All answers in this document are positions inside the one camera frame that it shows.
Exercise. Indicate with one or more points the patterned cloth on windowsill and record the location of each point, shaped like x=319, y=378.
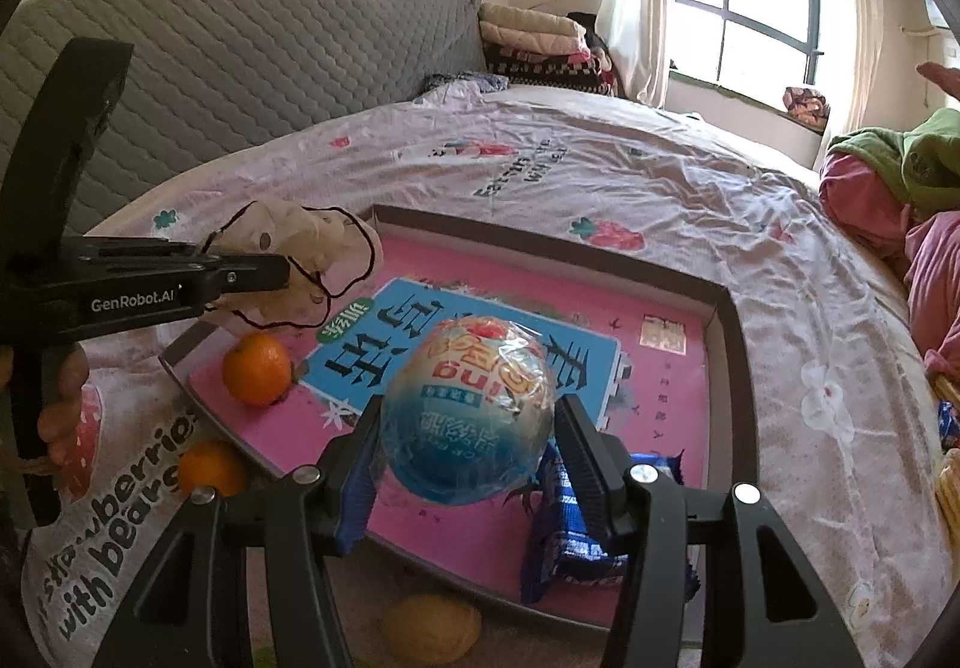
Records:
x=806, y=106

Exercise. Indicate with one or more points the orange mandarin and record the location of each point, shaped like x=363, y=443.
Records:
x=256, y=370
x=211, y=469

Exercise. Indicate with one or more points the blue and white ball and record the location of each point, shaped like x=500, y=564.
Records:
x=465, y=428

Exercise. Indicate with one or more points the long pink cushion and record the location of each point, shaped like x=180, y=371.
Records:
x=941, y=79

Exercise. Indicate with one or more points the grey quilted headboard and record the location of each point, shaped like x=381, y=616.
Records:
x=225, y=38

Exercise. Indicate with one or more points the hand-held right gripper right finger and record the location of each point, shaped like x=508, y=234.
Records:
x=592, y=488

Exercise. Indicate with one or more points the blue snack packet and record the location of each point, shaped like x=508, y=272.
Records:
x=570, y=555

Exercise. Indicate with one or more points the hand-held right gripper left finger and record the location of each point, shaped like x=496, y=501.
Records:
x=352, y=510

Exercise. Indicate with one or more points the person's left hand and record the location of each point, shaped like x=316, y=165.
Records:
x=64, y=413

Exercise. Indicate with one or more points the dark patterned cloth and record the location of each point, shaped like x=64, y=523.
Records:
x=465, y=82

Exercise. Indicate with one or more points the pink quilt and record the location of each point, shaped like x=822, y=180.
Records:
x=862, y=196

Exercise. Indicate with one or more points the shallow grey cardboard box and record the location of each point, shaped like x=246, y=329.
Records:
x=727, y=338

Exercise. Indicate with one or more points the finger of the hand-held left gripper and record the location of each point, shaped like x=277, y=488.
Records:
x=247, y=280
x=142, y=248

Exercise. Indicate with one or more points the small blue candy packet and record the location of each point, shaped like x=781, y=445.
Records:
x=951, y=424

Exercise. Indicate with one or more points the green blanket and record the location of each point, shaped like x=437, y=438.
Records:
x=915, y=158

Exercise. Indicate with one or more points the yellow-brown round fruit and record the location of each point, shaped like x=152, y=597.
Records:
x=431, y=630

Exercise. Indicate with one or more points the stack of folded blankets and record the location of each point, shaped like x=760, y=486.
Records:
x=540, y=46

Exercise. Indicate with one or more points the pink and blue book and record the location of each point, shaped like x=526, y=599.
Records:
x=660, y=428

